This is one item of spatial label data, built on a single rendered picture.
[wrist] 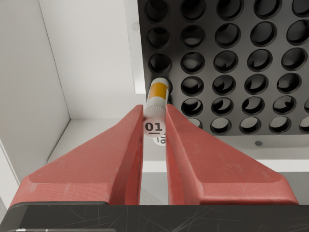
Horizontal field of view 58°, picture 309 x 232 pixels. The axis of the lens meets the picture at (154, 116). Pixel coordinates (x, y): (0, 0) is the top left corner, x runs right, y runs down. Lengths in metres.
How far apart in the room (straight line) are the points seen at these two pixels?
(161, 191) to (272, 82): 1.36
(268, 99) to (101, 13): 0.13
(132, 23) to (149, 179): 1.27
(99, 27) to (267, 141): 0.15
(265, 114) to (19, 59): 0.16
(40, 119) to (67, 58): 0.06
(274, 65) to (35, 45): 0.16
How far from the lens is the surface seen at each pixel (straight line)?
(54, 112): 0.24
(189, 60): 0.19
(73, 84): 0.25
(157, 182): 1.45
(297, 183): 0.60
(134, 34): 0.21
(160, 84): 0.15
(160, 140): 0.17
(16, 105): 0.19
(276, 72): 0.17
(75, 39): 0.23
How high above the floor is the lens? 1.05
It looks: 57 degrees down
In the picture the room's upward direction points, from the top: 174 degrees counter-clockwise
